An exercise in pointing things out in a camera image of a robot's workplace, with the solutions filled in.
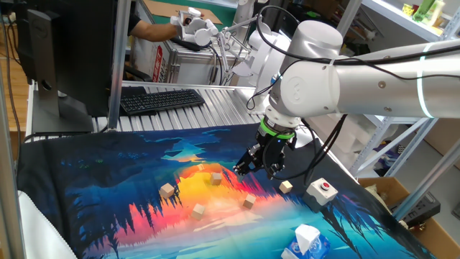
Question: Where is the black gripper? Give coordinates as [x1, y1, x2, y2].
[232, 129, 295, 181]

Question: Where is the person's bare forearm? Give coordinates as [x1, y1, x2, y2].
[129, 19, 180, 43]

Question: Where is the grey emergency stop button box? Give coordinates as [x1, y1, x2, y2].
[302, 177, 339, 213]

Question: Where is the white foam packaging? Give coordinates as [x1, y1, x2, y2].
[308, 114, 366, 159]

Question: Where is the blue tissue pack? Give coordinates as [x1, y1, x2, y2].
[280, 223, 331, 259]

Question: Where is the silver aluminium case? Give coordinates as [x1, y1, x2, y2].
[165, 39, 234, 87]

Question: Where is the black keyboard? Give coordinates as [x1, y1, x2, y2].
[119, 88, 206, 117]

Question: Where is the brown cardboard box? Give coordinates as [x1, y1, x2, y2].
[358, 176, 460, 259]

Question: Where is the white haptic control device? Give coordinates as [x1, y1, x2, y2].
[169, 0, 294, 116]

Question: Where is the black chair armrest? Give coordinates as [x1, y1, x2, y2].
[123, 63, 155, 83]

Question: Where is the colourful landscape print cloth mat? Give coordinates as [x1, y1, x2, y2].
[16, 124, 438, 259]

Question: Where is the white box red print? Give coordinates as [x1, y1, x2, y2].
[129, 35, 170, 84]

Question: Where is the black electronic device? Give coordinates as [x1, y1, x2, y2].
[390, 192, 442, 228]

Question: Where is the brown cardboard sheet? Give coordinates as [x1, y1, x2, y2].
[143, 0, 224, 25]

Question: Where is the black shirt sleeve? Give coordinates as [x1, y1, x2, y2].
[127, 12, 143, 37]

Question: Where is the white metal shelf rack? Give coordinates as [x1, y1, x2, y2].
[350, 0, 460, 177]

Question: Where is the black computer monitor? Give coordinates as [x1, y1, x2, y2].
[14, 0, 119, 136]

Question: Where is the green bottle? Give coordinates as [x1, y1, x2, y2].
[412, 0, 436, 23]

